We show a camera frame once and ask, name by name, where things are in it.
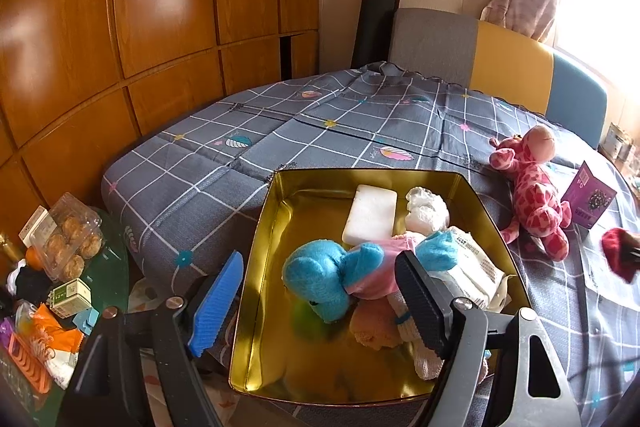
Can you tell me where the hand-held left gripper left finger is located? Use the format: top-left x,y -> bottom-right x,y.
55,249 -> 246,427

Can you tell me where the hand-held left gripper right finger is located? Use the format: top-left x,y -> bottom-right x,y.
394,251 -> 583,427

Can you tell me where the pink sock with blue band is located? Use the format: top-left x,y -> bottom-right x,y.
349,299 -> 406,350

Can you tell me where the white wipes packet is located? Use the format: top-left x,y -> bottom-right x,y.
440,227 -> 516,313

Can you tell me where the gold-lined brown box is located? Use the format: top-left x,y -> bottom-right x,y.
229,168 -> 533,405

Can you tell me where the white plastic-wrapped bundle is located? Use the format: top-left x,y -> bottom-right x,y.
404,187 -> 451,233

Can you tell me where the blue plush elephant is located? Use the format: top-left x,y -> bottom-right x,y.
282,231 -> 468,324

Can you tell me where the white foam block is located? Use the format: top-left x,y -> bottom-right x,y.
342,184 -> 398,244

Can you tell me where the purple cardboard box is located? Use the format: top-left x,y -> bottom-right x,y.
560,161 -> 618,229

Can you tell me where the pink spotted plush giraffe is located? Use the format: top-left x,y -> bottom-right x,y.
489,125 -> 572,262

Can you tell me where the green glass side table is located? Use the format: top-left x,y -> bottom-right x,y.
0,207 -> 131,427

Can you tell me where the blue plastic clip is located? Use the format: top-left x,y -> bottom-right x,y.
75,307 -> 103,335

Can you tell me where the small green white box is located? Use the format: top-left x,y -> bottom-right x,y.
49,278 -> 92,319

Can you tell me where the clear clamshell of pastries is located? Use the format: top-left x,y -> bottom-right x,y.
44,193 -> 104,283

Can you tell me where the orange snack packet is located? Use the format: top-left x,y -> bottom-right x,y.
30,304 -> 83,353

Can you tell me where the black cloth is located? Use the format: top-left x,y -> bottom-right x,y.
7,259 -> 51,303

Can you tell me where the orange plastic rack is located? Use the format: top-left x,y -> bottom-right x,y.
7,332 -> 53,395

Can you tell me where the white paper box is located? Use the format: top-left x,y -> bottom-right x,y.
19,206 -> 51,248

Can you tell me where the grey yellow blue headboard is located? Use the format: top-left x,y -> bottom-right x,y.
390,8 -> 608,150

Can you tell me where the window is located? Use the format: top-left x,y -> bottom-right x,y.
552,0 -> 640,92

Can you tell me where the black rolled mat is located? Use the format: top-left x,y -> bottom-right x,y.
351,0 -> 401,70

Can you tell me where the wooden wardrobe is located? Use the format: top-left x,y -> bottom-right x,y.
0,0 -> 321,218

